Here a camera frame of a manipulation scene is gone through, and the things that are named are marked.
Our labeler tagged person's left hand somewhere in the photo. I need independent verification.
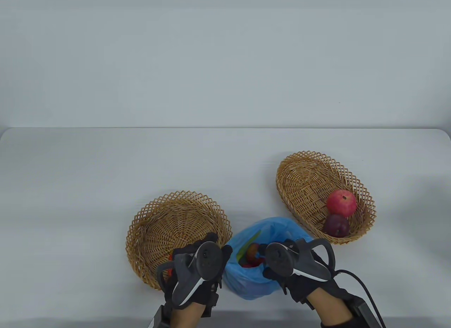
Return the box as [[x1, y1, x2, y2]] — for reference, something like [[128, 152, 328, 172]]
[[164, 232, 233, 309]]

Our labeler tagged round wicker basket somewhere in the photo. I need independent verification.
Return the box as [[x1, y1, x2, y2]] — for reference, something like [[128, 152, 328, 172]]
[[125, 191, 233, 290]]

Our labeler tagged red apple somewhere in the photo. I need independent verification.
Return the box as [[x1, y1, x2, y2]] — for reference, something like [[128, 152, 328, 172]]
[[326, 189, 357, 217]]

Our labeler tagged blue plastic bag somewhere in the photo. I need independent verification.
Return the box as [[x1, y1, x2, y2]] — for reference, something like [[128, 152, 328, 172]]
[[223, 217, 314, 301]]

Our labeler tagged dark purple plum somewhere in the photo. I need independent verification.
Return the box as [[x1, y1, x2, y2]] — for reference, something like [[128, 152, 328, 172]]
[[323, 214, 350, 237]]

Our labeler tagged orange round fruit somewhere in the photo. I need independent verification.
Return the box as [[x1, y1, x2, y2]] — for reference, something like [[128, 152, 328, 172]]
[[247, 244, 262, 264]]

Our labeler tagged black right wrist box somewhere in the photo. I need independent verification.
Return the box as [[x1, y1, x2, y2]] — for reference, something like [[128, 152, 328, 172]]
[[349, 296, 387, 328]]

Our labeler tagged dark grey right hand controller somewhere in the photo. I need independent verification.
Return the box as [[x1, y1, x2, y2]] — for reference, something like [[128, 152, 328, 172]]
[[265, 238, 335, 281]]

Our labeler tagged black cable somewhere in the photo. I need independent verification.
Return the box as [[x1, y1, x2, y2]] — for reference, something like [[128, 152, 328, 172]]
[[336, 269, 386, 325]]

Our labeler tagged green leafy vegetable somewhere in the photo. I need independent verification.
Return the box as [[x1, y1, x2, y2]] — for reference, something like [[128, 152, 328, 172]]
[[237, 231, 262, 260]]

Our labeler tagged person's right hand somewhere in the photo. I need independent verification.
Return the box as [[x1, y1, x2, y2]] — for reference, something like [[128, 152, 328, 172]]
[[259, 238, 353, 304]]

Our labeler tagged person's left forearm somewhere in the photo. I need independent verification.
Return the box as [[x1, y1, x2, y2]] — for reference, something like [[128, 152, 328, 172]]
[[169, 303, 205, 328]]

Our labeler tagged black left wrist box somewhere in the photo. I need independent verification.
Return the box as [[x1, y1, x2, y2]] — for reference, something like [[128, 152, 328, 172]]
[[147, 304, 173, 328]]

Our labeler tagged person's right forearm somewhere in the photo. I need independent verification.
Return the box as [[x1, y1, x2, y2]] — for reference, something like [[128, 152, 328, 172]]
[[306, 289, 353, 323]]

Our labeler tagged black wrist box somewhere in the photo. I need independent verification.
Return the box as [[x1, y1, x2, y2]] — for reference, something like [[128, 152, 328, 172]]
[[349, 296, 387, 328], [147, 304, 173, 328]]

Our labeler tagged oval wicker basket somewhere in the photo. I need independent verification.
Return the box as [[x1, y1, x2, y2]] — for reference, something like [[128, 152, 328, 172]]
[[276, 151, 376, 245]]

